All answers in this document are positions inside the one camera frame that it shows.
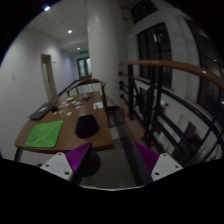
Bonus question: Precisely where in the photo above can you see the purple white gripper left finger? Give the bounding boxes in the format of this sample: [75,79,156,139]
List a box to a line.
[41,142,92,181]

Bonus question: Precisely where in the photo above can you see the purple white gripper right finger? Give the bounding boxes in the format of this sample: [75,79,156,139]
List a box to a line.
[135,143,182,182]

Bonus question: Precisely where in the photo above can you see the green mouse pad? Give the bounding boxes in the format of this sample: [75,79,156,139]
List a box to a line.
[25,120,64,148]

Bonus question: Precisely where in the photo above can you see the wooden table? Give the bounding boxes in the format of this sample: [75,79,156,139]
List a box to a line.
[14,91,113,161]

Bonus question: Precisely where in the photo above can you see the wooden railing with black bars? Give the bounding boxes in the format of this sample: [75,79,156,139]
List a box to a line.
[119,60,224,165]

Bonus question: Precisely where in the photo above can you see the white paper sheet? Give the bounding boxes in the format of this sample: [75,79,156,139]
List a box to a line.
[93,102,104,110]

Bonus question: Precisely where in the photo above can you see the wooden chair back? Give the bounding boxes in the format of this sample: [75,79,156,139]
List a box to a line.
[66,78,107,97]

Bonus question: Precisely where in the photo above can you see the white door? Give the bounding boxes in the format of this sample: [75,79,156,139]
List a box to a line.
[41,64,52,100]

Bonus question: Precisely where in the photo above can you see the dark window frames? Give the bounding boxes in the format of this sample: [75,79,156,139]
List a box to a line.
[131,0,224,116]

